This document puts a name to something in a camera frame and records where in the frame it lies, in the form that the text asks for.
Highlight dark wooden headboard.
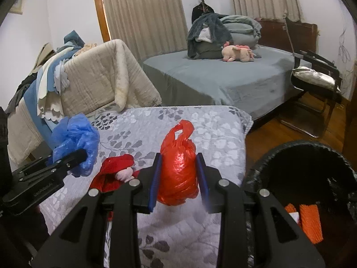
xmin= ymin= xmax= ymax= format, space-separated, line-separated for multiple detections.
xmin=255 ymin=18 xmax=318 ymax=55

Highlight beige bag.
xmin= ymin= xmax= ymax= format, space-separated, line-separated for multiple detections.
xmin=35 ymin=42 xmax=56 ymax=70

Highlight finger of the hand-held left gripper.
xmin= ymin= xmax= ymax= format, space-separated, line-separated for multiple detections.
xmin=1 ymin=169 xmax=69 ymax=215
xmin=12 ymin=149 xmax=87 ymax=183

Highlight grey-blue towel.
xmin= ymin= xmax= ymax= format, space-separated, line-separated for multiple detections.
xmin=64 ymin=30 xmax=85 ymax=48

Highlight orange knitted cloth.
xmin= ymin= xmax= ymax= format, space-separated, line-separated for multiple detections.
xmin=299 ymin=204 xmax=324 ymax=245

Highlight trash bin with black bag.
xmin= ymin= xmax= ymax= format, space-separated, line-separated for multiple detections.
xmin=241 ymin=140 xmax=357 ymax=268

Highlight brown wooden wardrobe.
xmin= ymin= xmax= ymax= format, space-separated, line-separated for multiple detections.
xmin=344 ymin=89 xmax=357 ymax=168

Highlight black metal chair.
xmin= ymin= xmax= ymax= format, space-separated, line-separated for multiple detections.
xmin=279 ymin=14 xmax=343 ymax=138

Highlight hanging wall cables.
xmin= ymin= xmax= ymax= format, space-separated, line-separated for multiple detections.
xmin=337 ymin=29 xmax=352 ymax=62

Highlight tan cloth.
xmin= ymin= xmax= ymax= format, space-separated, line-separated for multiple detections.
xmin=75 ymin=42 xmax=98 ymax=55

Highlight silver cushion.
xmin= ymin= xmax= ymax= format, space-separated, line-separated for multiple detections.
xmin=291 ymin=66 xmax=336 ymax=88

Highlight pinkish crumpled tissue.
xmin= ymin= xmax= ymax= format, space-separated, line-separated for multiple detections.
xmin=116 ymin=167 xmax=134 ymax=181

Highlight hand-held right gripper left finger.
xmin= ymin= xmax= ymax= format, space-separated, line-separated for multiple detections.
xmin=33 ymin=152 xmax=163 ymax=268

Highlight cream ribbed blanket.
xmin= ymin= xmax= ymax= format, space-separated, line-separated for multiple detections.
xmin=7 ymin=100 xmax=53 ymax=165

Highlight blue plastic bag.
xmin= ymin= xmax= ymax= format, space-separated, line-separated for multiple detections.
xmin=46 ymin=113 xmax=100 ymax=177

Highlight wide beige curtain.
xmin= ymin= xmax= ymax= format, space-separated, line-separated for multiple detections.
xmin=100 ymin=0 xmax=190 ymax=60

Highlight dark grey fleece blanket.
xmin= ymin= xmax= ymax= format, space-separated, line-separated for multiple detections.
xmin=187 ymin=13 xmax=233 ymax=60

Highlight beige quilt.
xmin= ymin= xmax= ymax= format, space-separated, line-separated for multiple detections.
xmin=60 ymin=39 xmax=162 ymax=115

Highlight blue cloth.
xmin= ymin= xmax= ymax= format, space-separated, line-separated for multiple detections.
xmin=24 ymin=47 xmax=84 ymax=134

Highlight white scalloped cloth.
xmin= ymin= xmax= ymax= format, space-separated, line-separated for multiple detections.
xmin=37 ymin=64 xmax=70 ymax=123

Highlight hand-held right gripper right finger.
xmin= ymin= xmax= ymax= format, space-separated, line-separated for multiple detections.
xmin=195 ymin=153 xmax=326 ymax=268

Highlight dark jacket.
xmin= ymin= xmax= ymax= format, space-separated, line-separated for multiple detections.
xmin=191 ymin=5 xmax=215 ymax=24

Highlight pink plush toy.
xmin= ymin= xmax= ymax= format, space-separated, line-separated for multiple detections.
xmin=221 ymin=41 xmax=256 ymax=63

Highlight bed with grey sheet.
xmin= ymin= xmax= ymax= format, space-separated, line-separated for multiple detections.
xmin=142 ymin=45 xmax=313 ymax=122

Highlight red plastic bag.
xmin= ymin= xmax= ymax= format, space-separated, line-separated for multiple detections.
xmin=157 ymin=119 xmax=200 ymax=206

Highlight grey floral quilt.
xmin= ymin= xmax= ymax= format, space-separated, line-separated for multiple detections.
xmin=39 ymin=105 xmax=254 ymax=268

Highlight red cloth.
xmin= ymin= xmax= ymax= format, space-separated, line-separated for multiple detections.
xmin=89 ymin=153 xmax=141 ymax=193

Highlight folded grey duvet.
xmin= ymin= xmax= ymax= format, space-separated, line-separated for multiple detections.
xmin=195 ymin=15 xmax=263 ymax=59

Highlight dark clothes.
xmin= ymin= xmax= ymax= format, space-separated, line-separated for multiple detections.
xmin=4 ymin=75 xmax=37 ymax=115

